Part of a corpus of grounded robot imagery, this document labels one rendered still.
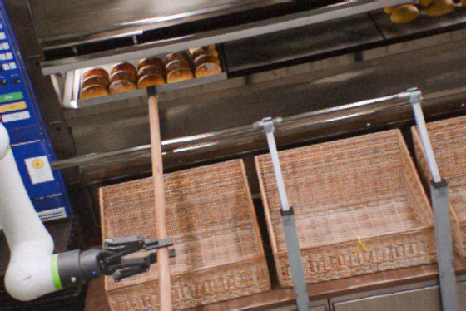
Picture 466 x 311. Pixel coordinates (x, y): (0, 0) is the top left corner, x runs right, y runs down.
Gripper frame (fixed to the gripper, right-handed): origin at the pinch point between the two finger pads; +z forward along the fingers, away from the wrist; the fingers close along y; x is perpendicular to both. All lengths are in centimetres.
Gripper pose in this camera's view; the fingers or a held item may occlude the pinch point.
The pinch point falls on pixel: (161, 249)
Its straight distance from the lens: 244.2
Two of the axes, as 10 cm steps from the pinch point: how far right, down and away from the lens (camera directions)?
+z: 9.8, -2.0, 0.1
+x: 1.1, 4.8, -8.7
